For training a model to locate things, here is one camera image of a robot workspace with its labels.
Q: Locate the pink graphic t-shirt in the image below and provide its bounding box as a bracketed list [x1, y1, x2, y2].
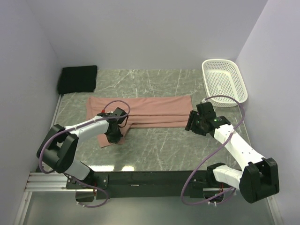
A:
[86, 95, 193, 135]

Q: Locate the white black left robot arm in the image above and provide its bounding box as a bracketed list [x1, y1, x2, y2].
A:
[37, 107, 128, 188]

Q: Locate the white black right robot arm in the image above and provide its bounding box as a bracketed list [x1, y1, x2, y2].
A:
[185, 102, 279, 203]

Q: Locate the white perforated plastic basket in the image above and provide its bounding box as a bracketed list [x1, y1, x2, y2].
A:
[202, 59, 248, 107]

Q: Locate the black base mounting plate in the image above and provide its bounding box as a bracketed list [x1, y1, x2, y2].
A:
[65, 170, 234, 202]

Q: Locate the folded black t-shirt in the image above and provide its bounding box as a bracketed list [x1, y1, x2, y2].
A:
[57, 65, 98, 95]

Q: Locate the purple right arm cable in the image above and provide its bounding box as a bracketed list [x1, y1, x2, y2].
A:
[180, 95, 245, 206]

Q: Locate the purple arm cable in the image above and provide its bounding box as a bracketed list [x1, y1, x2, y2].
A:
[180, 95, 245, 206]
[38, 99, 131, 209]

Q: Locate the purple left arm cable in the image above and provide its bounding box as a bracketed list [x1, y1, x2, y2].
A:
[38, 99, 131, 209]

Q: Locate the aluminium extrusion rail frame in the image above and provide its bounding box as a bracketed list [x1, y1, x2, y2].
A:
[13, 96, 282, 225]

